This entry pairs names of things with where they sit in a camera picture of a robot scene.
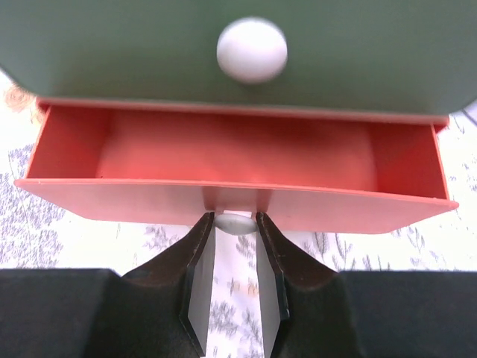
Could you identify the floral patterned table mat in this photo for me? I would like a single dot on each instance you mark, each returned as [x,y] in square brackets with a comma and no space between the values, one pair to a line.
[37,234]

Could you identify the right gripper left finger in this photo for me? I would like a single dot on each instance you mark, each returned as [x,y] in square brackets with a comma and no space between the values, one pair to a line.
[159,309]

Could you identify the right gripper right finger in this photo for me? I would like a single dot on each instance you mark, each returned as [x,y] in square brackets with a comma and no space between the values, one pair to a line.
[309,310]

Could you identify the pink drawer box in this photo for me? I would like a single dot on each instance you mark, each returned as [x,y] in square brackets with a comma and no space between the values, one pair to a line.
[320,170]

